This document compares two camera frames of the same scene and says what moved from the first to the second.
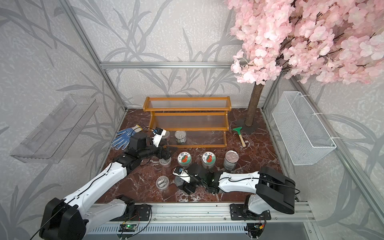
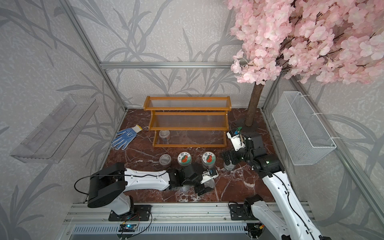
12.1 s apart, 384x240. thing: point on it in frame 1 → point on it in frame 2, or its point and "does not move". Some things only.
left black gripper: x=165 y=155 → x=202 y=190
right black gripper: x=187 y=189 → x=233 y=154
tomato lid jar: x=208 y=160 does not move
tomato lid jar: x=184 y=159 does not move
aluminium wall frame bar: x=171 y=65 does not move
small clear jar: x=166 y=137 does not move
